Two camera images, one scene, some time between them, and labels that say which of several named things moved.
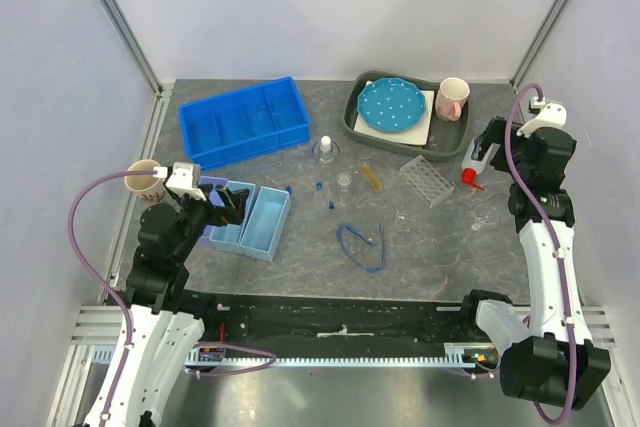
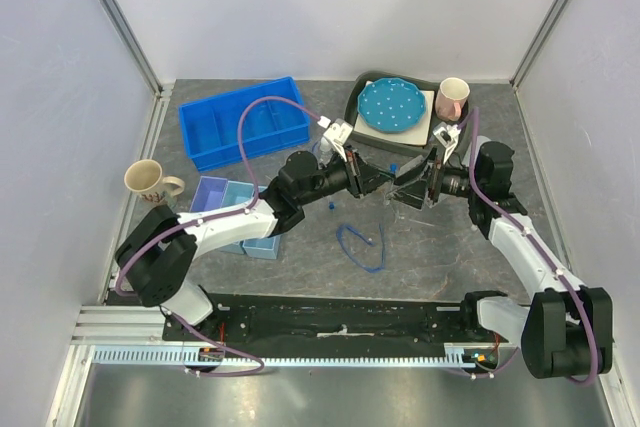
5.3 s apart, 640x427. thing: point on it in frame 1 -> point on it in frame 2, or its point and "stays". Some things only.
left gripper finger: (226, 196) -> (377, 178)
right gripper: (495, 132) -> (414, 192)
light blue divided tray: (216, 198) stays
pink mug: (451, 98) stays
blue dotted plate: (392, 105) stays
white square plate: (417, 135) stays
